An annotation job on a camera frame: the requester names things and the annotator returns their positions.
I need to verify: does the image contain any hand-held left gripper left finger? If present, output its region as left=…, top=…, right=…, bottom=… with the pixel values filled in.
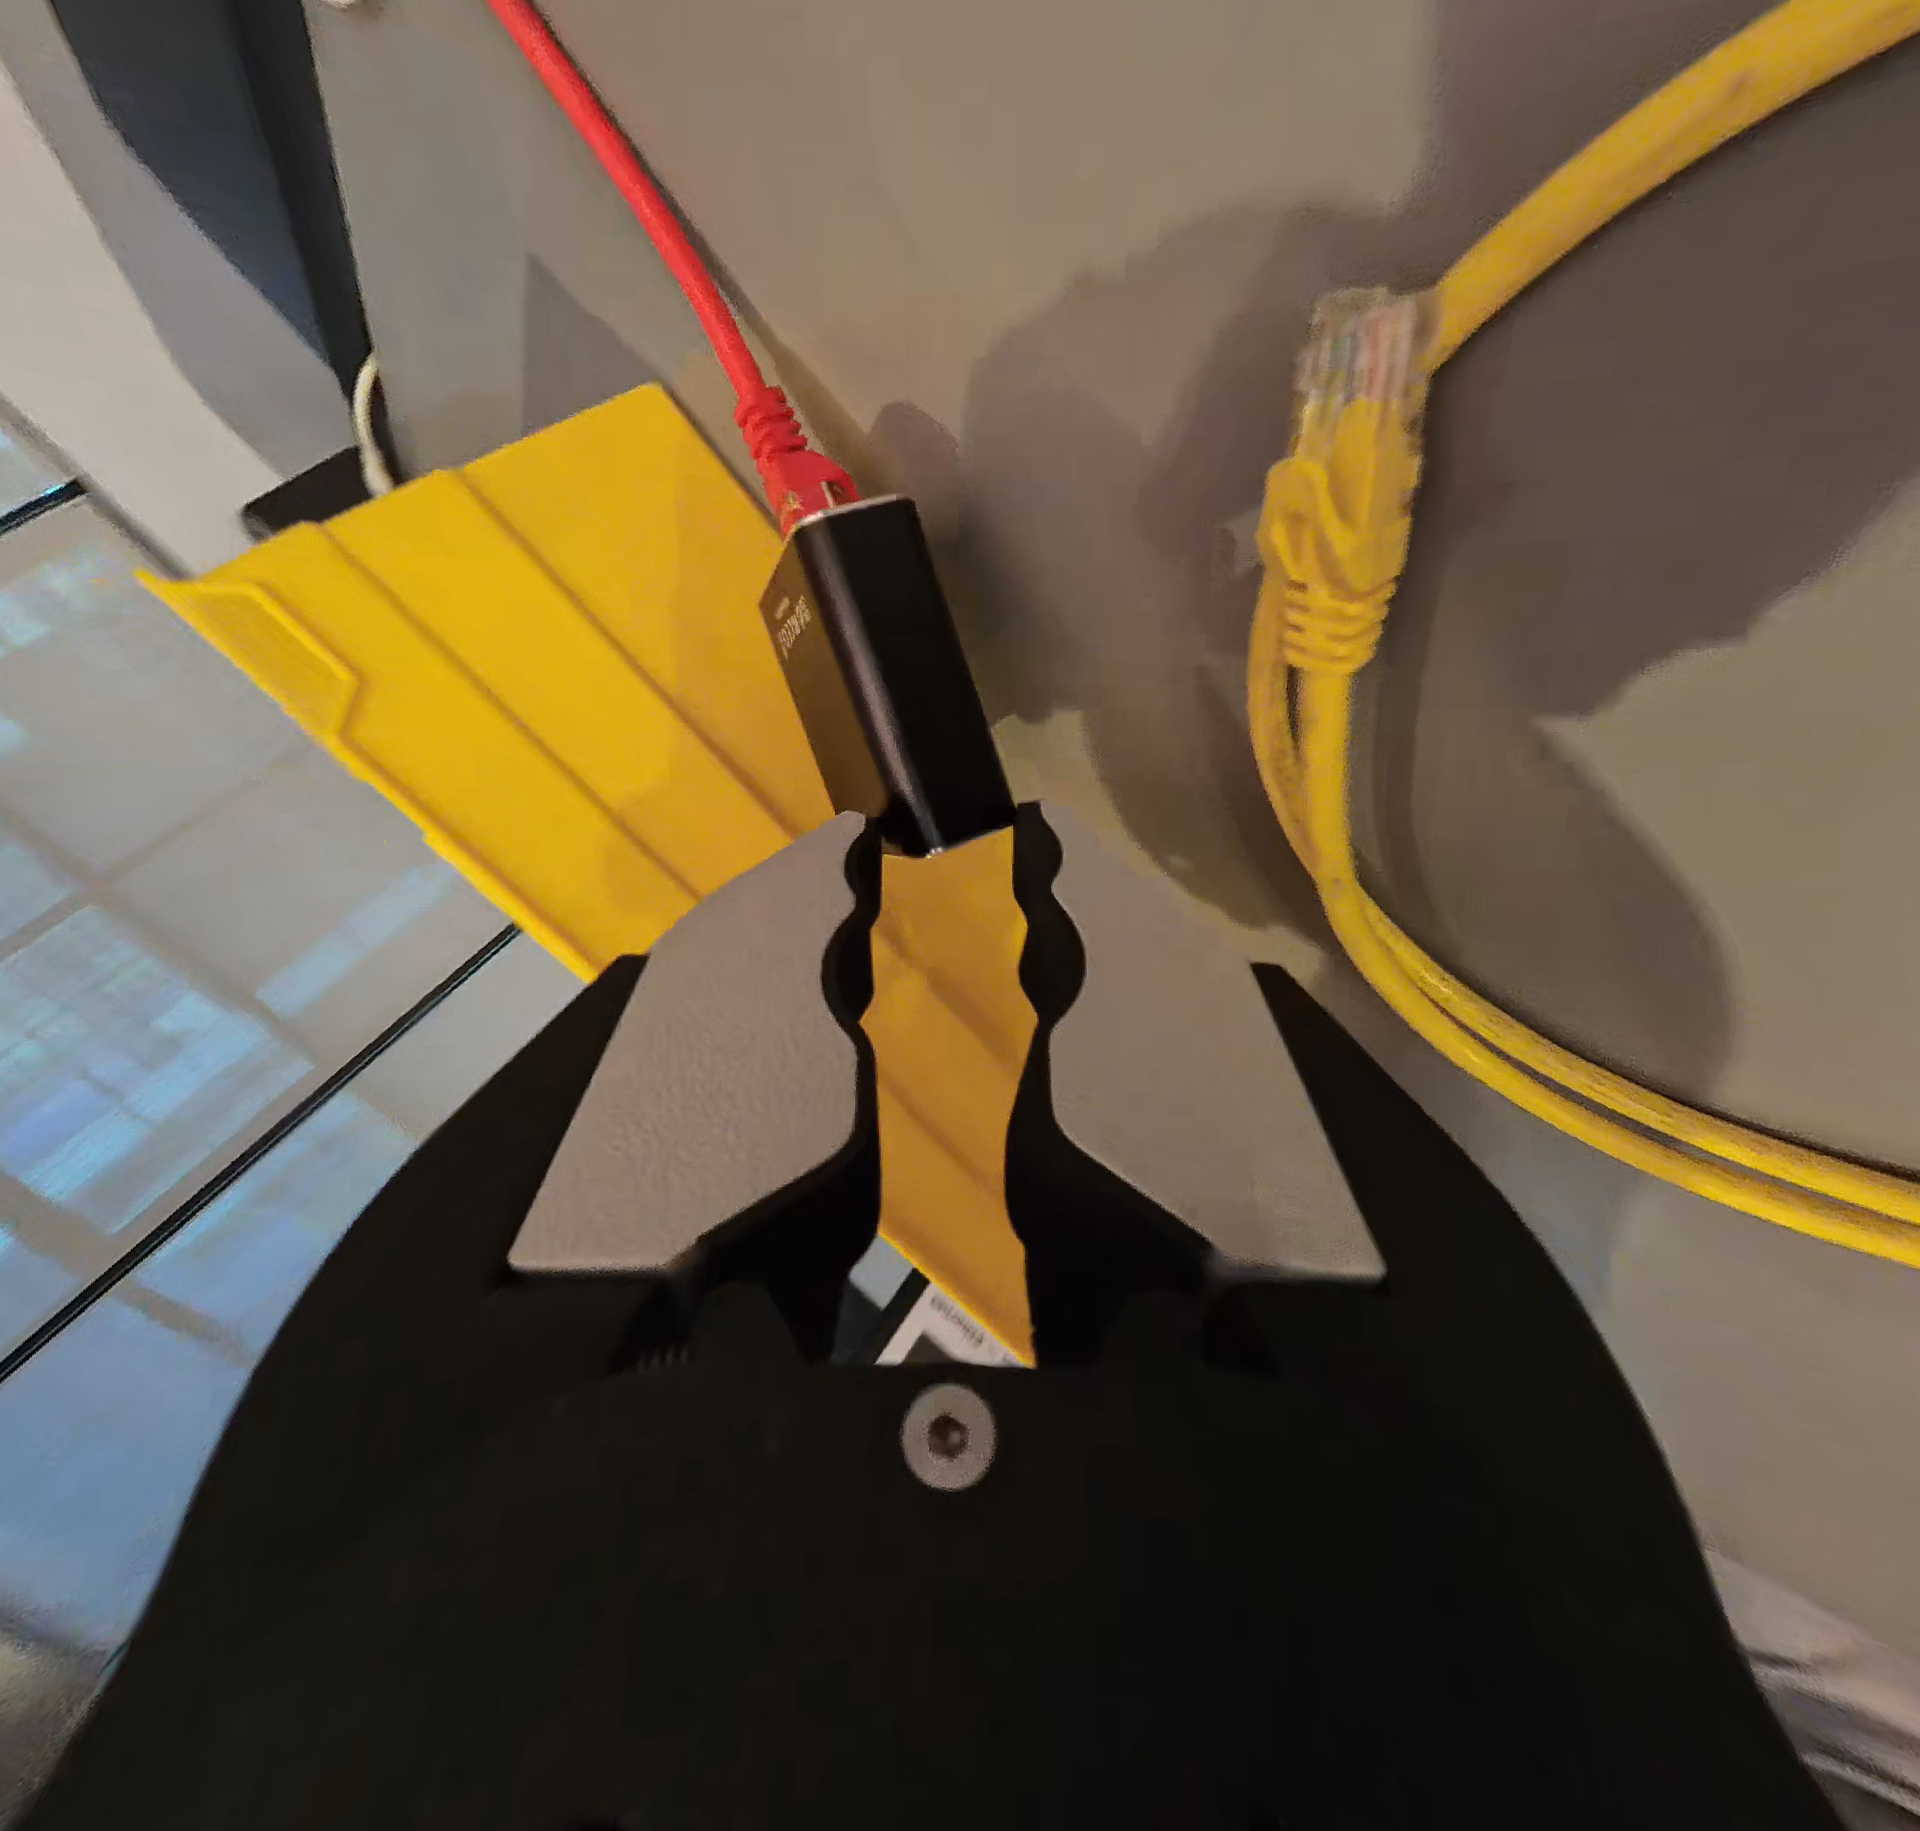
left=511, top=811, right=887, bottom=1278

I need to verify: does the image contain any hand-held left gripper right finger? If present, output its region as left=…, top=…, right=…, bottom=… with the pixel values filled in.
left=1008, top=799, right=1384, bottom=1280

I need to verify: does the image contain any black ethernet switch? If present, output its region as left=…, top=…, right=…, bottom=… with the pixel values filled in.
left=758, top=495, right=1018, bottom=858

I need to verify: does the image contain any yellow plastic bin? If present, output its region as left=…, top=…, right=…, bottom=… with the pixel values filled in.
left=135, top=383, right=1041, bottom=1367

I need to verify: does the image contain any yellow ethernet cable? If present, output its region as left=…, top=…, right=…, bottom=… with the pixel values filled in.
left=1246, top=0, right=1920, bottom=1270

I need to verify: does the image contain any red ethernet cable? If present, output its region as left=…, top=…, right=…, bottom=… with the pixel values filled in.
left=420, top=0, right=860, bottom=535

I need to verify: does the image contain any glass window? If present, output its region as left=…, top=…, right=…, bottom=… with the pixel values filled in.
left=0, top=421, right=587, bottom=1382

